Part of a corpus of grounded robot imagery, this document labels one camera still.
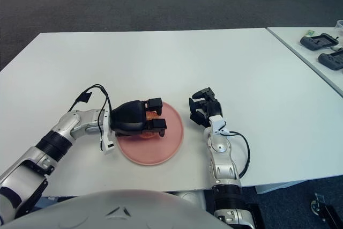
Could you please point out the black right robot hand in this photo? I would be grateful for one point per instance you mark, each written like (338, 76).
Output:
(213, 108)

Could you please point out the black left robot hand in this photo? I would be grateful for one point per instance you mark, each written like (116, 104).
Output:
(128, 117)

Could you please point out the red peach fruit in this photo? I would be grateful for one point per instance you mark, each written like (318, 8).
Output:
(151, 116)

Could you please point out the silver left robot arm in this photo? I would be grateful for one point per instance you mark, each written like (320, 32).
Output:
(26, 164)

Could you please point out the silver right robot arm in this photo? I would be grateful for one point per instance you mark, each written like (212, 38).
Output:
(223, 164)

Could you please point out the pink round plate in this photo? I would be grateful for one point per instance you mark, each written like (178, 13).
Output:
(166, 148)

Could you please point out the grey robot torso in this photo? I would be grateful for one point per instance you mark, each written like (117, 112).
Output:
(107, 210)

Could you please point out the grey handheld controller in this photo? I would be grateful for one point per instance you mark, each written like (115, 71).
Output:
(312, 43)
(329, 61)

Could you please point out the green packet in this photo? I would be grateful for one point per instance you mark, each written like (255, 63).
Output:
(310, 32)

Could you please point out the clear plastic container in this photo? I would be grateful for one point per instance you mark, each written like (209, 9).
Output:
(339, 24)

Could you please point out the black caster stand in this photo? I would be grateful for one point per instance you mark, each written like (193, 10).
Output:
(328, 213)

